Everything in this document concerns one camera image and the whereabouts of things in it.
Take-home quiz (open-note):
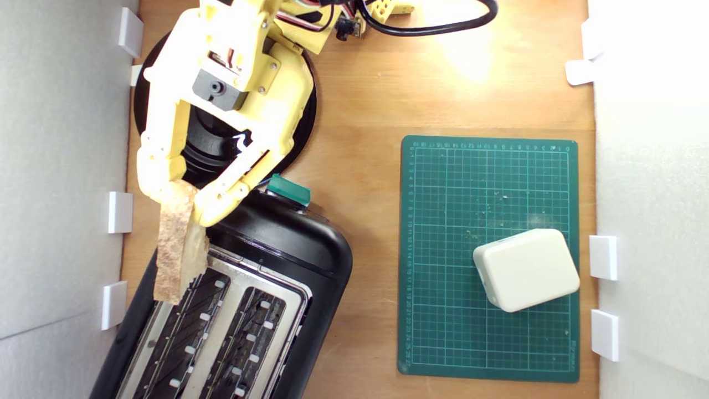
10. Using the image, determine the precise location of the brown bread slice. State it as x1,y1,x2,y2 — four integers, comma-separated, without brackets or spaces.
153,180,211,305

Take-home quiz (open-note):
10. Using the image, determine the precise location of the teal toaster lever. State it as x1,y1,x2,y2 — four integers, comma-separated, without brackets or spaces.
266,173,312,208

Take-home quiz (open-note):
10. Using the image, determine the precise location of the black two-slot toaster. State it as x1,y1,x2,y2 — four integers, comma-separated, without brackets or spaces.
89,178,354,399

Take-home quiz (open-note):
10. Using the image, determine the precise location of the black round plate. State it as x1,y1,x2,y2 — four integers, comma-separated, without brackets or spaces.
133,11,318,188

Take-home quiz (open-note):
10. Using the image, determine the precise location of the green cutting mat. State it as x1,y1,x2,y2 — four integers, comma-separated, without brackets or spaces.
397,135,580,383

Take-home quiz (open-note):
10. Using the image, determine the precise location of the white block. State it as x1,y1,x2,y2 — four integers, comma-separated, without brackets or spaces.
472,227,581,314

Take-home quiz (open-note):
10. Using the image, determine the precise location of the small black camera module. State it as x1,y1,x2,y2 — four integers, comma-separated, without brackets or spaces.
334,16,366,42

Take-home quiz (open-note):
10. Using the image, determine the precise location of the black camera cable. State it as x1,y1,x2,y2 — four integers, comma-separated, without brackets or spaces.
354,0,499,37

